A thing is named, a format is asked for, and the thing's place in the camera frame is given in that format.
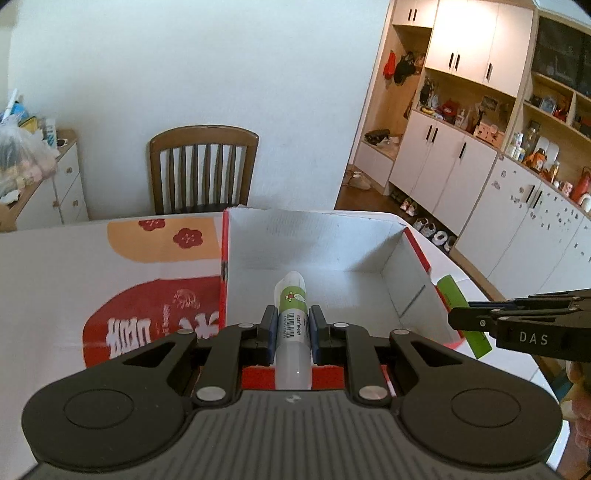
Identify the white tube with green label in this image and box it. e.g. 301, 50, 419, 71
273, 271, 312, 392

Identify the person's right hand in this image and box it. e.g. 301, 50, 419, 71
561, 360, 591, 446

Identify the white drawer cabinet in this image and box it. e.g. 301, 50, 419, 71
0, 129, 90, 232

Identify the red cardboard box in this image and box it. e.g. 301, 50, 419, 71
221, 207, 467, 394

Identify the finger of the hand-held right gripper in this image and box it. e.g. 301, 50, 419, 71
447, 306, 502, 343
466, 298, 525, 311

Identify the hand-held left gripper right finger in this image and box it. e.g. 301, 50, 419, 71
309, 305, 468, 403

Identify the brown wooden chair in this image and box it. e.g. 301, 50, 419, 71
148, 126, 260, 216

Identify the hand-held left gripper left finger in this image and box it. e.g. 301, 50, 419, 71
90, 305, 279, 408

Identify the white and wood wall cabinet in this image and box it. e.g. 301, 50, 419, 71
335, 0, 591, 305

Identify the red thermos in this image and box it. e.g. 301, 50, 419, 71
571, 167, 591, 204

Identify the clear plastic bag of goods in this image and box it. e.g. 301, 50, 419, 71
0, 115, 60, 197

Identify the green small toy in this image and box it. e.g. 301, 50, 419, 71
436, 274, 492, 358

